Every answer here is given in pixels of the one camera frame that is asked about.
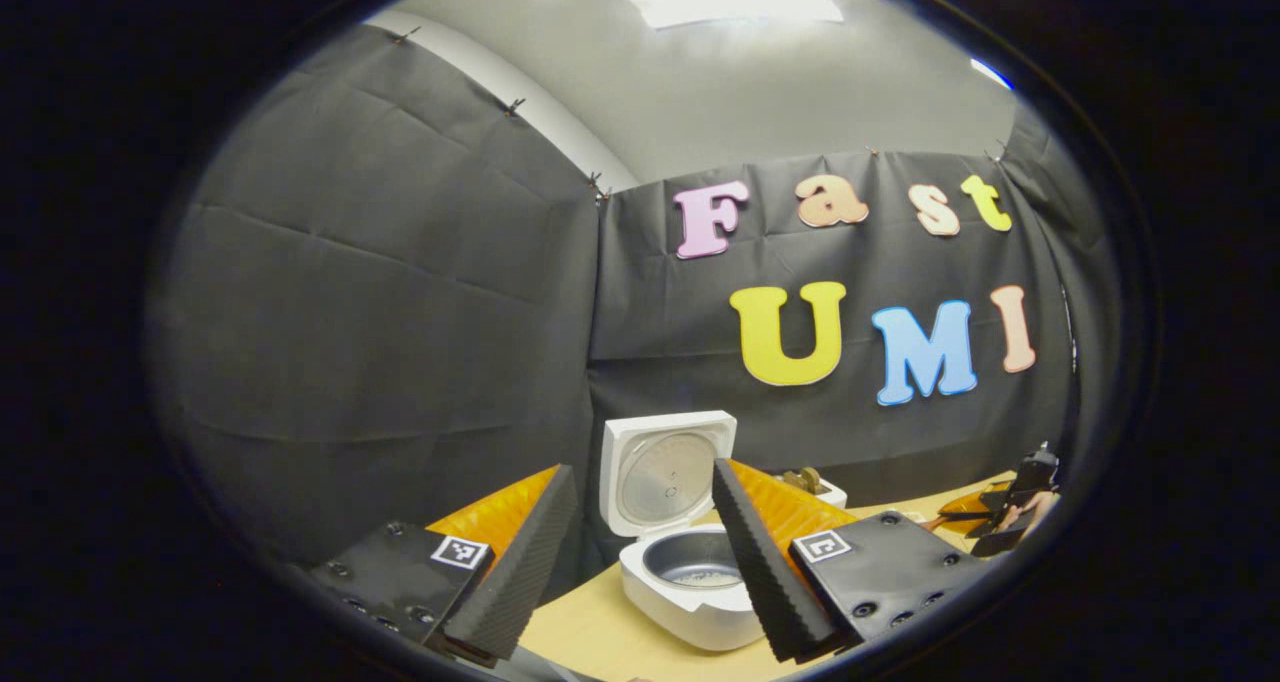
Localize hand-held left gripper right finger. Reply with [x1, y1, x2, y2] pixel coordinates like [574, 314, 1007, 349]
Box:
[712, 459, 991, 663]

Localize white toaster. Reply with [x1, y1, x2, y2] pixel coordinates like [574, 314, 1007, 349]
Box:
[775, 474, 849, 511]

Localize white rice cooker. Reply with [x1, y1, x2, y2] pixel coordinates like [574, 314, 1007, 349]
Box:
[598, 410, 766, 653]

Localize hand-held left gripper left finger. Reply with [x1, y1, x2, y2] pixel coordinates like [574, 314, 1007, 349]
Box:
[305, 464, 581, 663]

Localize black backdrop cloth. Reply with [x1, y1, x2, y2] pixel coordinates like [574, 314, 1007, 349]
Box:
[145, 22, 1121, 573]

